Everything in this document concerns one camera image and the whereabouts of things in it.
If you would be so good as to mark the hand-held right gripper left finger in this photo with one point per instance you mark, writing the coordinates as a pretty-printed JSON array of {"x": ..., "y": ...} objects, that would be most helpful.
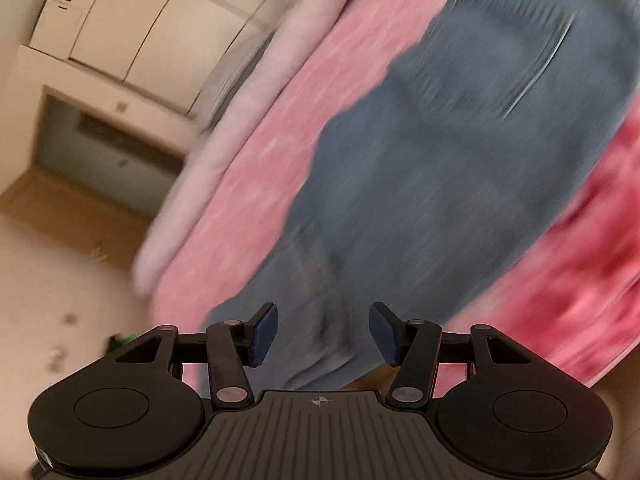
[{"x": 265, "y": 332}]

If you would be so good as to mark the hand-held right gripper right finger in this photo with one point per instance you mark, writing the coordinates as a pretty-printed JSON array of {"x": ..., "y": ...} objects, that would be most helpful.
[{"x": 384, "y": 332}]

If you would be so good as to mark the blue denim jeans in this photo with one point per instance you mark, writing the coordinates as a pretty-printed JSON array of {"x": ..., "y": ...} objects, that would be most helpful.
[{"x": 425, "y": 160}]

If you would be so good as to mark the small green object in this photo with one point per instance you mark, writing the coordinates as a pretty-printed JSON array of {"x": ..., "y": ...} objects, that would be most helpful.
[{"x": 125, "y": 340}]

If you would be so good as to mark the pink floral bed blanket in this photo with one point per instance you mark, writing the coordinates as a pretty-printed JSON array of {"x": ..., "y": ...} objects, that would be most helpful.
[{"x": 260, "y": 135}]

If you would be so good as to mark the grey pillow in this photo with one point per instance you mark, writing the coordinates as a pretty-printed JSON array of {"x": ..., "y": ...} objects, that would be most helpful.
[{"x": 225, "y": 80}]

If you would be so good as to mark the striped pale quilt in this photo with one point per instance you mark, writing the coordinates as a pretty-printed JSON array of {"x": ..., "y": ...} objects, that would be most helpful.
[{"x": 300, "y": 20}]

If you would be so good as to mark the beige wardrobe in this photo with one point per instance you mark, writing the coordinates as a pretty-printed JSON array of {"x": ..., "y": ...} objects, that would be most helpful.
[{"x": 125, "y": 25}]

